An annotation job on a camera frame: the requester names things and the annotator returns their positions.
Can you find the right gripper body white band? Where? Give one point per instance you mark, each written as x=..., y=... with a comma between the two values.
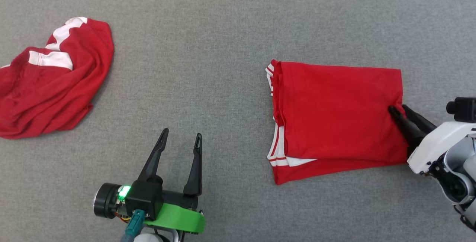
x=442, y=138

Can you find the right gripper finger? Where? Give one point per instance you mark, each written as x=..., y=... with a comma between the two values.
x=409, y=130
x=422, y=121

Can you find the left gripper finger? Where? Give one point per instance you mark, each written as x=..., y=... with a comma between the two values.
x=195, y=171
x=152, y=160

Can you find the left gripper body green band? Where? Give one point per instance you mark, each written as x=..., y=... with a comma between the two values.
x=108, y=201

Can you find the red jersey with number print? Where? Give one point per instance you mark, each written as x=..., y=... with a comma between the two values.
x=334, y=115

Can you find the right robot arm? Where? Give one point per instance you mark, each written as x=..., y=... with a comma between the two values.
x=457, y=182

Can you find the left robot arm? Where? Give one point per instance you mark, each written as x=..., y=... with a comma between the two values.
x=148, y=236

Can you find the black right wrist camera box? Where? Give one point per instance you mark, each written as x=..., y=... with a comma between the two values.
x=463, y=110

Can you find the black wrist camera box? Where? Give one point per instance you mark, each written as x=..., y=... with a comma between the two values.
x=463, y=110
x=143, y=197

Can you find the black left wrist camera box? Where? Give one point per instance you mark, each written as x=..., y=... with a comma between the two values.
x=143, y=197

